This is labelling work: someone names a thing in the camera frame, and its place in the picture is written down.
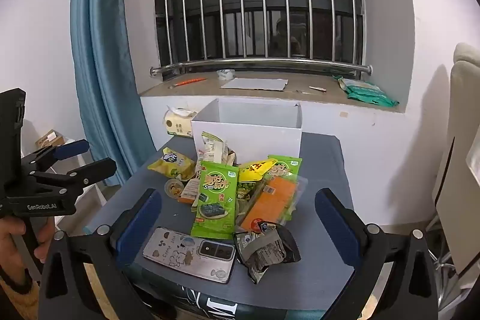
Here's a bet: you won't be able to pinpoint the white office chair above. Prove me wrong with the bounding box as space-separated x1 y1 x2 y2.
427 43 479 311

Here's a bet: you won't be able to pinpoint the yellow chips packet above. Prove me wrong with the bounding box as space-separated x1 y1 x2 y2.
147 147 195 182

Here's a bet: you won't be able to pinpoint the orange cracker clear packet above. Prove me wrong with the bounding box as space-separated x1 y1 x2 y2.
235 175 308 233

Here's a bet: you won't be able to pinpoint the blue curtain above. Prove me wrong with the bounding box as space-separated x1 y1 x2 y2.
70 0 155 185

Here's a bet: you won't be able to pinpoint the green pea snack packet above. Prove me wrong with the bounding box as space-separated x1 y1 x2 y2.
236 180 263 201

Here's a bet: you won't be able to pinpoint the white storage box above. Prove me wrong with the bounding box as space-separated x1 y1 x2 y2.
191 97 303 163

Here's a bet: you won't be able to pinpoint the smartphone with cartoon case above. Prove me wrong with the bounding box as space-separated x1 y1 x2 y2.
142 227 236 284

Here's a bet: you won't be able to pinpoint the orange pen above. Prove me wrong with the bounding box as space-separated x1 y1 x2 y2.
169 78 207 89

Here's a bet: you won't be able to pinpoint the steel window guard rail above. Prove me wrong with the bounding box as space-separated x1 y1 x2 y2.
151 0 373 77

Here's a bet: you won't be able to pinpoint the green seaweed snack packet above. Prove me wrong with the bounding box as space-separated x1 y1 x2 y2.
190 161 239 240

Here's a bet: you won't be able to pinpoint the white beige snack packet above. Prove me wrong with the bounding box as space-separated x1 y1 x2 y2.
199 132 236 166

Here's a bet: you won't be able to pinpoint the small stick on sill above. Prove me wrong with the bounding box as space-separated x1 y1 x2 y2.
308 86 327 93

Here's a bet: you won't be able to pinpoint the yellow red snack packet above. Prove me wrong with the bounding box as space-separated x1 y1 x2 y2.
238 158 278 183

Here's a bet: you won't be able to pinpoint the person's left hand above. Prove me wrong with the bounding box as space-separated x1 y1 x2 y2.
0 216 56 287

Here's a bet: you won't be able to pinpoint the green plastic bags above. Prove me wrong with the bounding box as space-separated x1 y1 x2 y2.
334 76 400 107

